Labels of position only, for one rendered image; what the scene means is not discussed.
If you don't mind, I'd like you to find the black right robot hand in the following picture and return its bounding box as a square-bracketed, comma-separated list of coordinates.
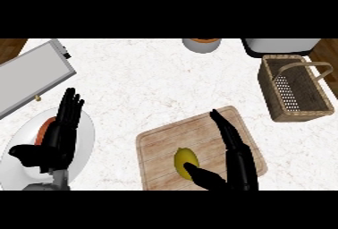
[182, 108, 260, 191]

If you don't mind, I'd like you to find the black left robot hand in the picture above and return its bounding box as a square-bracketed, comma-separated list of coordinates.
[8, 87, 86, 174]

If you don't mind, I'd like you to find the yellow lemon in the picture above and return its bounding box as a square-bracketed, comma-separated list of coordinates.
[173, 148, 201, 182]

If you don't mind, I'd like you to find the wooden cutting board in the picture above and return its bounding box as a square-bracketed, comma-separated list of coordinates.
[135, 105, 269, 191]

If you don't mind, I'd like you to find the white plate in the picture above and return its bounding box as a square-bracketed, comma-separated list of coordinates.
[0, 106, 96, 191]

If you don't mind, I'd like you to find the grey flat door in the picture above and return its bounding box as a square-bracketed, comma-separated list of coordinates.
[0, 38, 79, 120]

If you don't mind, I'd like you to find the grey cylindrical container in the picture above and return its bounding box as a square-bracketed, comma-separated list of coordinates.
[182, 38, 223, 55]

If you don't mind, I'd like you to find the wicker basket with handle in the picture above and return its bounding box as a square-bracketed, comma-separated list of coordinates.
[257, 54, 336, 123]

